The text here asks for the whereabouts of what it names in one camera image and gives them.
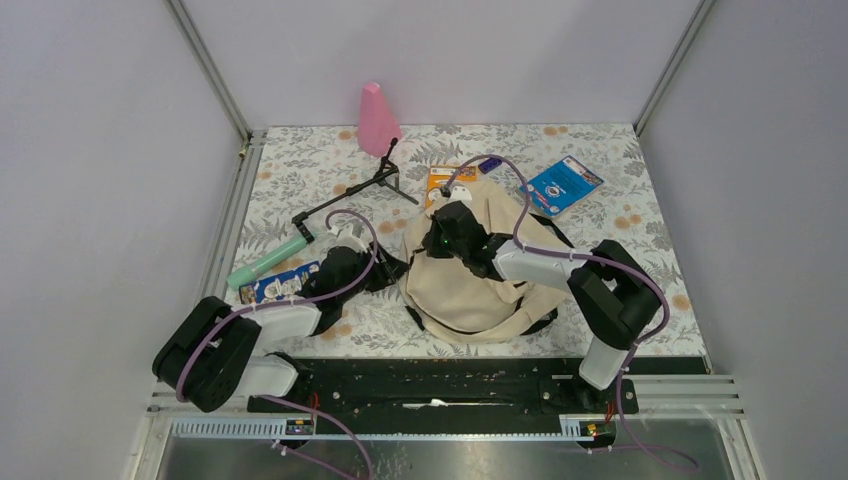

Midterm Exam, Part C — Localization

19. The pink cone-shaped object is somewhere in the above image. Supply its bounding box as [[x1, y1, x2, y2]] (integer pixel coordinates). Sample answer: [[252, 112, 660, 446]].
[[358, 82, 403, 157]]

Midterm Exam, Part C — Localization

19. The beige canvas backpack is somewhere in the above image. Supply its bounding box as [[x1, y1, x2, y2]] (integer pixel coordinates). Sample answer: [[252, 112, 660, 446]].
[[399, 180, 573, 344]]

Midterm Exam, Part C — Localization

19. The orange booklet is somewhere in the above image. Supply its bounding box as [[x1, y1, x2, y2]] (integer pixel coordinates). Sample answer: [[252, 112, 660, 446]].
[[425, 165, 479, 208]]

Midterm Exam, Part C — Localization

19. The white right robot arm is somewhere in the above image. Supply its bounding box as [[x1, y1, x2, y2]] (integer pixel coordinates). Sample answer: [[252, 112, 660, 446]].
[[423, 176, 671, 414]]

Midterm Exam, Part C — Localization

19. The blue picture book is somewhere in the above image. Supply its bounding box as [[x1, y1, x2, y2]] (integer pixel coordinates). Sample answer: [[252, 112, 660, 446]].
[[238, 261, 320, 305]]

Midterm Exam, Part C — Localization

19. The small purple box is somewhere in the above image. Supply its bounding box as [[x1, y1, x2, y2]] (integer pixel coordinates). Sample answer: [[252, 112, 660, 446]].
[[477, 157, 503, 175]]

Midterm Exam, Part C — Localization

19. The black compass tool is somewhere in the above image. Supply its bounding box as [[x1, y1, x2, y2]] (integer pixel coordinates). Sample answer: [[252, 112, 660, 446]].
[[291, 137, 420, 245]]

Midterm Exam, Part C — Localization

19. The blue booklet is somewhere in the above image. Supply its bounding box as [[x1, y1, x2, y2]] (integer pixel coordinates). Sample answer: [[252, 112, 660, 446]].
[[518, 155, 604, 217]]

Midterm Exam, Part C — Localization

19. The green tube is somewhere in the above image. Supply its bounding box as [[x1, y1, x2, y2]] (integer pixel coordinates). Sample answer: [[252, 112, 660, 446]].
[[226, 235, 308, 290]]

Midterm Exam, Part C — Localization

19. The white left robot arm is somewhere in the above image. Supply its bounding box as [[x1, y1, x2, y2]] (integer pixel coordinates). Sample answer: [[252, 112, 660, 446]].
[[151, 225, 408, 412]]

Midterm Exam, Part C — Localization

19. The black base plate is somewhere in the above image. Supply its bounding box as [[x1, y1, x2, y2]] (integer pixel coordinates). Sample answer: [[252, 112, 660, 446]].
[[248, 356, 709, 436]]

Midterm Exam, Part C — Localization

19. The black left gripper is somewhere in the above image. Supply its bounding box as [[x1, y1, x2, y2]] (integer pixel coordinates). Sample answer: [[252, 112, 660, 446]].
[[338, 240, 410, 304]]

